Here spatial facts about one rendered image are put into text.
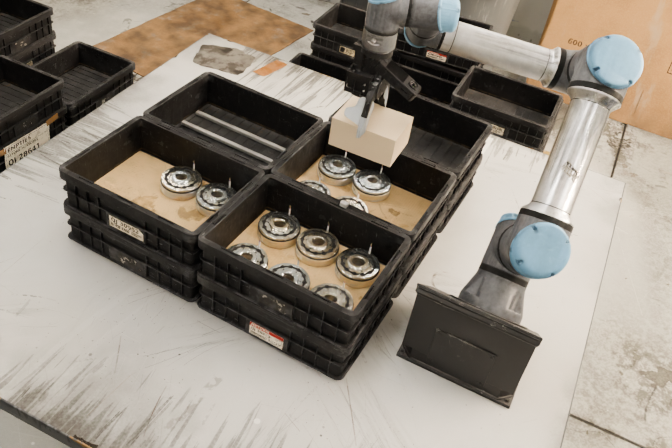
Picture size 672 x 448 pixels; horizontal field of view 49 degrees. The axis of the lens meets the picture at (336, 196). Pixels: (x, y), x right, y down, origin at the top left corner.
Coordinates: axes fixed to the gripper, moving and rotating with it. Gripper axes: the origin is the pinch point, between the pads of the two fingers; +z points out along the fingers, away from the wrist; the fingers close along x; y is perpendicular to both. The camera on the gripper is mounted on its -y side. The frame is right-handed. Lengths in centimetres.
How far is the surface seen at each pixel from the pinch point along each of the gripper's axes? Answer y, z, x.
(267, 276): 3.9, 17.2, 41.5
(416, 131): -1, 27, -45
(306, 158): 18.6, 22.3, -7.3
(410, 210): -12.2, 26.9, -8.3
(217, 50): 84, 38, -68
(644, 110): -75, 101, -254
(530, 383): -55, 40, 19
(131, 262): 42, 35, 39
